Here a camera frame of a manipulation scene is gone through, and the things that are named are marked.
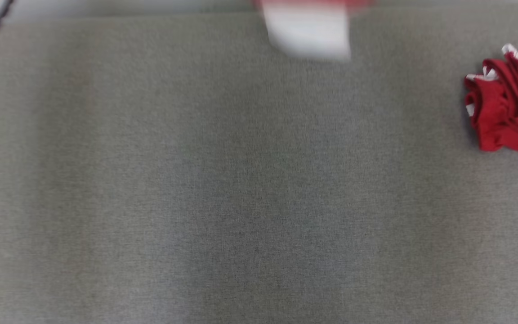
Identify red jersey with white trim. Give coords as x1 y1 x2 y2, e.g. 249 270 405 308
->
251 0 376 62

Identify red Bulls basketball shorts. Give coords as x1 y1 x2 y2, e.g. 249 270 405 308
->
464 43 518 160

